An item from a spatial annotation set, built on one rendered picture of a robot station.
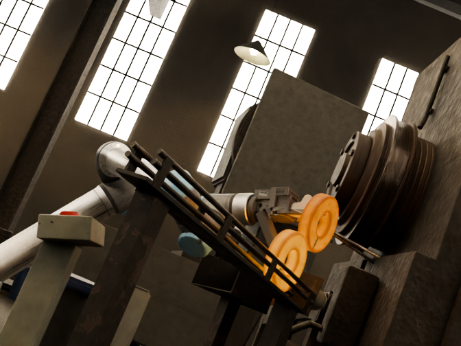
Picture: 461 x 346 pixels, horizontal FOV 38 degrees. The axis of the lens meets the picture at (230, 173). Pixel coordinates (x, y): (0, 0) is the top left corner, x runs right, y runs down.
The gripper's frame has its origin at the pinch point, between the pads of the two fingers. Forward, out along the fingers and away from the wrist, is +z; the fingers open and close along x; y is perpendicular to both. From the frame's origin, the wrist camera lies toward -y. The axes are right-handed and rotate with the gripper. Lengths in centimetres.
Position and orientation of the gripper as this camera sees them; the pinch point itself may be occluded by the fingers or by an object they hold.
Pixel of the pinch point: (320, 215)
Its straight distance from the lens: 178.2
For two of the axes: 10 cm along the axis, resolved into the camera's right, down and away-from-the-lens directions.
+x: 4.7, 3.6, 8.0
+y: 1.5, -9.3, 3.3
